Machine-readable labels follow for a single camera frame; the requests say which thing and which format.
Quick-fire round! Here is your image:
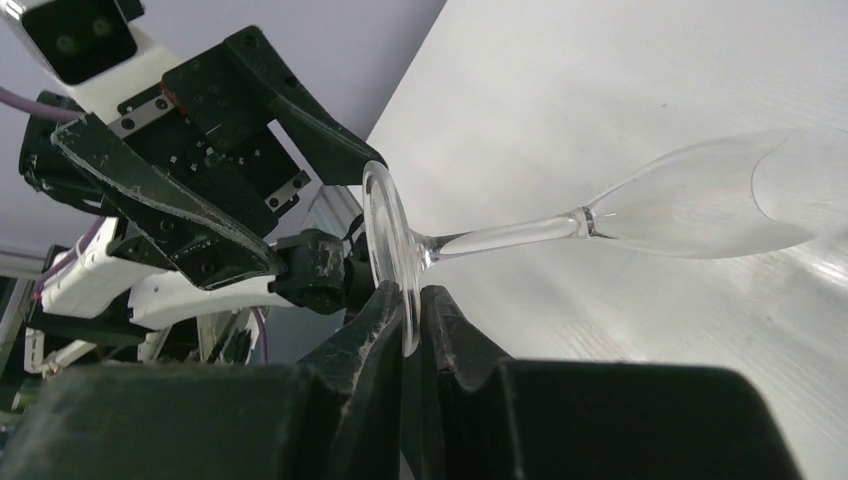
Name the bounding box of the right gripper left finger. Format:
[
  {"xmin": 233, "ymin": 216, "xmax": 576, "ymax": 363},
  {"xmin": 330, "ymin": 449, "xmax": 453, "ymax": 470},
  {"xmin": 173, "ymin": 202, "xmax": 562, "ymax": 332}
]
[{"xmin": 1, "ymin": 283, "xmax": 404, "ymax": 479}]

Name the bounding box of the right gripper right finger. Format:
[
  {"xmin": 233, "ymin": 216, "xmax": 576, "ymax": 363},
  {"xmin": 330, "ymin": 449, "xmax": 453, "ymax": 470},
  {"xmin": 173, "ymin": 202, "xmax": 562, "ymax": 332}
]
[{"xmin": 404, "ymin": 286, "xmax": 801, "ymax": 479}]

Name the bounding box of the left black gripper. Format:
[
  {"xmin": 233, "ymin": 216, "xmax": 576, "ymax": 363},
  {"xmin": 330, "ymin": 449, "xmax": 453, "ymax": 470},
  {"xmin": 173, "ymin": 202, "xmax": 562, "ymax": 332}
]
[{"xmin": 51, "ymin": 25, "xmax": 386, "ymax": 291}]

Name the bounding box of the clear tall flute glass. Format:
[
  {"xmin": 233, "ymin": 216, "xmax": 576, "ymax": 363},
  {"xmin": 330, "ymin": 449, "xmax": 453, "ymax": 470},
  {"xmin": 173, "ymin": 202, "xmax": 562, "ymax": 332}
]
[{"xmin": 362, "ymin": 127, "xmax": 847, "ymax": 355}]

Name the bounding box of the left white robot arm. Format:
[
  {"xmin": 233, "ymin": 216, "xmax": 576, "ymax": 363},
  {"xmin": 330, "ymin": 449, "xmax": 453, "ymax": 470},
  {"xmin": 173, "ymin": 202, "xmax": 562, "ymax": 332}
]
[{"xmin": 20, "ymin": 26, "xmax": 377, "ymax": 376}]

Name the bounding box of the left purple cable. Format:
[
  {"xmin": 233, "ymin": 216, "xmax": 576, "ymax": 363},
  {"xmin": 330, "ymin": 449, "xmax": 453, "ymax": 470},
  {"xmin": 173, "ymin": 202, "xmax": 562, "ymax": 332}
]
[{"xmin": 0, "ymin": 84, "xmax": 87, "ymax": 124}]

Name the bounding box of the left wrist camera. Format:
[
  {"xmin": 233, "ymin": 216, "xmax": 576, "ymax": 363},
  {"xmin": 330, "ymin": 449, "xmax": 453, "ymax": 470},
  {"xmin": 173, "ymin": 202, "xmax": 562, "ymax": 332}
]
[{"xmin": 1, "ymin": 1, "xmax": 178, "ymax": 95}]

